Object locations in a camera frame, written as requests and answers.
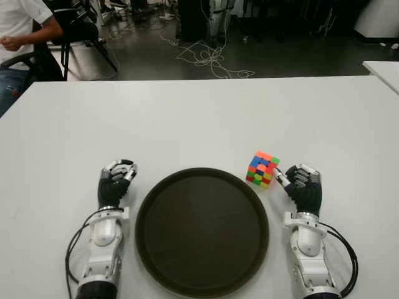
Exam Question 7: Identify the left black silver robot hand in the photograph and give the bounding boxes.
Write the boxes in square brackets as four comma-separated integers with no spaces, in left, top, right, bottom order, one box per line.
[98,158,139,209]

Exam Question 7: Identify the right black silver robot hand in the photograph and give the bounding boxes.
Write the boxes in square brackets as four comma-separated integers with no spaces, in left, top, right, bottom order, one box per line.
[274,163,322,216]

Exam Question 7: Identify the multicoloured Rubik's cube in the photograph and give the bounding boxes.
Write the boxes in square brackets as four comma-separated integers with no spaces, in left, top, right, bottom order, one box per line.
[245,150,281,189]

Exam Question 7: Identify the dark brown round plate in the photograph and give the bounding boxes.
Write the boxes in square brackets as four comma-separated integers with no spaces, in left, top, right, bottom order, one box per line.
[134,167,270,291]

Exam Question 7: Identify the black office armchair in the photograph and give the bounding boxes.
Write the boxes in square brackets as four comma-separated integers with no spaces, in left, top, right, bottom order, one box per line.
[0,40,63,83]

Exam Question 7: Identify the white side table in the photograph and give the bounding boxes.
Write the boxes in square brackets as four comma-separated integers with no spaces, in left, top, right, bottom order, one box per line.
[362,60,399,94]

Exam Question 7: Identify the black metal-legged chair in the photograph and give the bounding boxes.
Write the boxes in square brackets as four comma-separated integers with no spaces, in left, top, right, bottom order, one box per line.
[46,0,120,81]

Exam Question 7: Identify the black floor cabinet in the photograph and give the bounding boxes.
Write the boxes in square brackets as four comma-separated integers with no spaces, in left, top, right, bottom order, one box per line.
[178,0,213,42]

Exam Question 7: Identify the white cabinet with black base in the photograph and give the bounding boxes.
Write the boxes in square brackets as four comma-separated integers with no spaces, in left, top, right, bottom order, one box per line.
[353,0,399,43]

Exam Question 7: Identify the seated person in white shirt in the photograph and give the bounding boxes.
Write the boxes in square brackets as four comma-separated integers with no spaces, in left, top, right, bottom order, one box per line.
[0,0,65,116]

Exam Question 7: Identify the silver humanoid robot legs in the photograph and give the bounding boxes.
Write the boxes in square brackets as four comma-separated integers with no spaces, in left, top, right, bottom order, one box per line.
[209,0,233,41]

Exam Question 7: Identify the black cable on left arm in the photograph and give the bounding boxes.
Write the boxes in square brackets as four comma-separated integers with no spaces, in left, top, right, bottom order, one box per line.
[65,209,125,299]

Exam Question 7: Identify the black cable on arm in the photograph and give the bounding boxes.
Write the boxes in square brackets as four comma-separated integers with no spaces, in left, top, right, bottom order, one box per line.
[65,209,125,299]
[317,221,358,298]

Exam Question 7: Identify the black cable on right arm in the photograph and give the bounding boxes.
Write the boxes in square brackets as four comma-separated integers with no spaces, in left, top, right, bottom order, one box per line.
[317,221,358,298]

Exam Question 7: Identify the tangled white floor cable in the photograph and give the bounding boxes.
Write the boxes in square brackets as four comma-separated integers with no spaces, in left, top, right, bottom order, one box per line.
[158,29,256,78]

